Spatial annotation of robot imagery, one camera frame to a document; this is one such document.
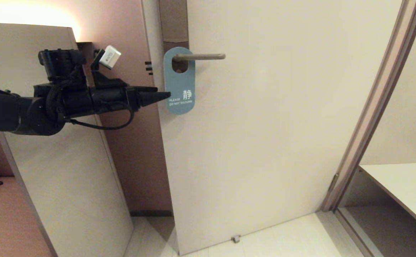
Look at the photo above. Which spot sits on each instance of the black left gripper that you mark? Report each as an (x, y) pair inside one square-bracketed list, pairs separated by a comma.
[(115, 100)]

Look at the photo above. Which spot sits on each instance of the blue do-not-disturb door hanger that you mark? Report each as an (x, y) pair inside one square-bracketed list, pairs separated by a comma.
[(179, 85)]

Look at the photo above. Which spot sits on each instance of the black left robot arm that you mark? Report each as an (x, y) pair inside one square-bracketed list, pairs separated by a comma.
[(15, 114)]

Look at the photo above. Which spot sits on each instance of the brown door lock plate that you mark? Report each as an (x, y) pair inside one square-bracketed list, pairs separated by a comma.
[(174, 21)]

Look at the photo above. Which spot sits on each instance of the white door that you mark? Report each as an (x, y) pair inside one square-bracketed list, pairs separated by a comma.
[(265, 142)]

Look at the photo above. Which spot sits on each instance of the small metal door stop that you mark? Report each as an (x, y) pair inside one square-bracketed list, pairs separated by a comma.
[(235, 239)]

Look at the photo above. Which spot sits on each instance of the beige cabinet panel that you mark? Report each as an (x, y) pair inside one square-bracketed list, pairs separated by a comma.
[(68, 178)]

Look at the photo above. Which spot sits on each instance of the dark baseboard strip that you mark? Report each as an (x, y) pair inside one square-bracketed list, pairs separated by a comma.
[(150, 213)]

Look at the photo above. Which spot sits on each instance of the white shelf board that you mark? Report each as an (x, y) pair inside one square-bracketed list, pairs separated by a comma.
[(407, 189)]

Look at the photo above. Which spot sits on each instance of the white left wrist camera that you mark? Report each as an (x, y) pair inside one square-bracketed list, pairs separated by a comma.
[(109, 57)]

